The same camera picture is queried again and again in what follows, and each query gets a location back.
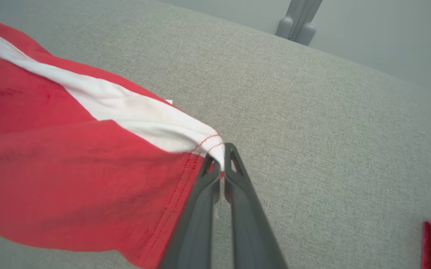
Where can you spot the red shorts with white panel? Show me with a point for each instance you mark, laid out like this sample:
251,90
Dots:
69,179

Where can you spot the grey fabric sofa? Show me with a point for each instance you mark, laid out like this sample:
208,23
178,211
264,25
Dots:
331,130

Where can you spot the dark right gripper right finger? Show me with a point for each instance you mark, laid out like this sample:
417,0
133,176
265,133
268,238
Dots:
249,224

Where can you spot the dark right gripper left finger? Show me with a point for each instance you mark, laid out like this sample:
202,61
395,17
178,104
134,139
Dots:
196,224

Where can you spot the grey metal partition post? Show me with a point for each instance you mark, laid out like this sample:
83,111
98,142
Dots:
299,18

